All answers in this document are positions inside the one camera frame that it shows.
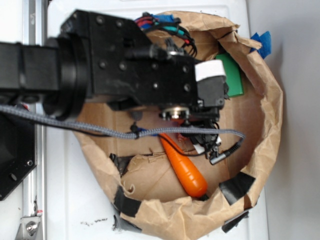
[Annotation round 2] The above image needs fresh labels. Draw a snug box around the orange plastic carrot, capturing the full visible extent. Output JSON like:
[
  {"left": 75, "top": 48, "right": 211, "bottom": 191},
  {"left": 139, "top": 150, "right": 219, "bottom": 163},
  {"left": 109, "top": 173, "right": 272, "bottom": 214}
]
[{"left": 159, "top": 133, "right": 208, "bottom": 198}]

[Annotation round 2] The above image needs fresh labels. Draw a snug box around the coloured wire bundle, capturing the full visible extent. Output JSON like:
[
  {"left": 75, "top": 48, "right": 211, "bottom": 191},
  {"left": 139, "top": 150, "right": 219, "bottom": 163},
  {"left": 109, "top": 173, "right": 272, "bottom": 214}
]
[{"left": 133, "top": 11, "right": 198, "bottom": 58}]

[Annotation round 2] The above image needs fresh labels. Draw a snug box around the metal corner bracket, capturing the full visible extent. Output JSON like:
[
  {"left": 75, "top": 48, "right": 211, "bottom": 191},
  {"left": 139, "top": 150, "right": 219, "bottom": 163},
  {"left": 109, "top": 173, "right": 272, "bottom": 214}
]
[{"left": 15, "top": 216, "right": 43, "bottom": 240}]

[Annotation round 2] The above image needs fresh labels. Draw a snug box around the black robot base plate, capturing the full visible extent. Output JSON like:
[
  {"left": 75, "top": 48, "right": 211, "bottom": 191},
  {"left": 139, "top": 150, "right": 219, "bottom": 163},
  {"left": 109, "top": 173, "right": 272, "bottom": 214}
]
[{"left": 0, "top": 113, "right": 36, "bottom": 201}]

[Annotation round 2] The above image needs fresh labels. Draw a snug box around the aluminium frame rail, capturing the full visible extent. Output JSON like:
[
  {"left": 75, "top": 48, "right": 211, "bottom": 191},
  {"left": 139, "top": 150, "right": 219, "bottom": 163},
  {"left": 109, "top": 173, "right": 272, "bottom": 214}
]
[{"left": 22, "top": 0, "right": 48, "bottom": 240}]

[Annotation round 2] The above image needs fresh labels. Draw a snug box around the blue tape piece right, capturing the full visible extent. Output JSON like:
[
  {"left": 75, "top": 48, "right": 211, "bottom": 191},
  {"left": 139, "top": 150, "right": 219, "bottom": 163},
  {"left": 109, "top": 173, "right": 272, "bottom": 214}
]
[{"left": 250, "top": 31, "right": 272, "bottom": 59}]

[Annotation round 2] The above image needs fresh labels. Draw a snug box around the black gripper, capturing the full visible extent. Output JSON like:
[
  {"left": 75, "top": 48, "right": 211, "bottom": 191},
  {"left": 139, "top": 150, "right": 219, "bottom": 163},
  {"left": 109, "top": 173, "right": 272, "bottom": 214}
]
[{"left": 129, "top": 44, "right": 229, "bottom": 153}]

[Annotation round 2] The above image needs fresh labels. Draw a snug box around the brown paper bag enclosure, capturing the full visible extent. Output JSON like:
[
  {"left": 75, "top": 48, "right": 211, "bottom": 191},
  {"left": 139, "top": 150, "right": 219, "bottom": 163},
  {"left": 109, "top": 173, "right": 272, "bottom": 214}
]
[{"left": 76, "top": 11, "right": 283, "bottom": 240}]

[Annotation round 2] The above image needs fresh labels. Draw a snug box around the green rectangular block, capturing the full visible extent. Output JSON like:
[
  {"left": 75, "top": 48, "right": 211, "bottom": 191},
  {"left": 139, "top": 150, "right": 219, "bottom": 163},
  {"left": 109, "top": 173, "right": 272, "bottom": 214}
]
[{"left": 215, "top": 52, "right": 244, "bottom": 98}]

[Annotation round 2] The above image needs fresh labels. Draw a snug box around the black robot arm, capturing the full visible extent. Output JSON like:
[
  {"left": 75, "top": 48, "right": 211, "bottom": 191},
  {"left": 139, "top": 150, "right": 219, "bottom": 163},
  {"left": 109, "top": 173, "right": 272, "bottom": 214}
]
[{"left": 0, "top": 10, "right": 228, "bottom": 153}]

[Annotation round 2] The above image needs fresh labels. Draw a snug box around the grey braided cable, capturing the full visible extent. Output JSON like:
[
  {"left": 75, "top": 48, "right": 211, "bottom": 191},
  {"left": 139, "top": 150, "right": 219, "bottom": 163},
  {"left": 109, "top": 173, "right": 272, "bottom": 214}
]
[{"left": 0, "top": 104, "right": 247, "bottom": 166}]

